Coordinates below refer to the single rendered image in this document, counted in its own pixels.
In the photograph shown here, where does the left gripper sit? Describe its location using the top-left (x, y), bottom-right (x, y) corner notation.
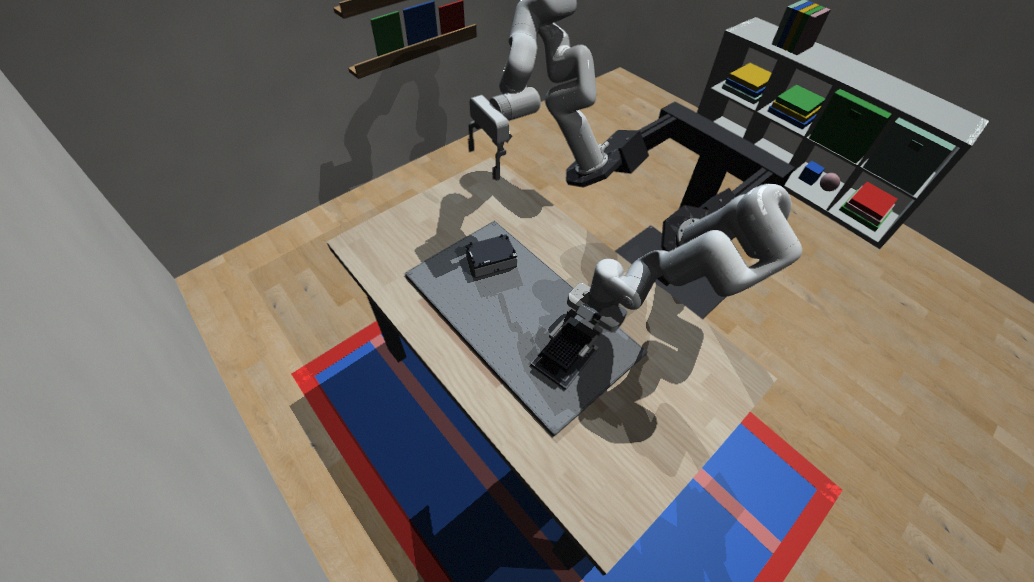
top-left (549, 283), bottom-right (627, 359)

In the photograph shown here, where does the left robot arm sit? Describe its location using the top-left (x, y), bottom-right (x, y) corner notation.
top-left (576, 184), bottom-right (802, 321)

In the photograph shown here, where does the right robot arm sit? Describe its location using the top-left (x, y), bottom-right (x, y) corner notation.
top-left (495, 0), bottom-right (610, 175)

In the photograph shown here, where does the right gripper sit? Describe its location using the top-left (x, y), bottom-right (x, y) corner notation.
top-left (468, 95), bottom-right (509, 181)

